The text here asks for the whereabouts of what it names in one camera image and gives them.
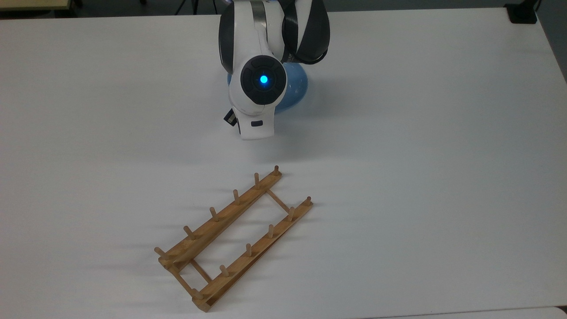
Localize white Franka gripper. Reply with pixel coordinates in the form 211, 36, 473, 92
223, 104, 276, 141

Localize blue round plate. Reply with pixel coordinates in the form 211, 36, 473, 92
227, 62, 310, 112

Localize black pole with table clamp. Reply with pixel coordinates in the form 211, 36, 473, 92
504, 0, 542, 24

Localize wooden plate rack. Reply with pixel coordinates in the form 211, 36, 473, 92
154, 165, 314, 312

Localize black tripod legs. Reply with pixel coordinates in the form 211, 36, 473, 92
174, 0, 201, 16

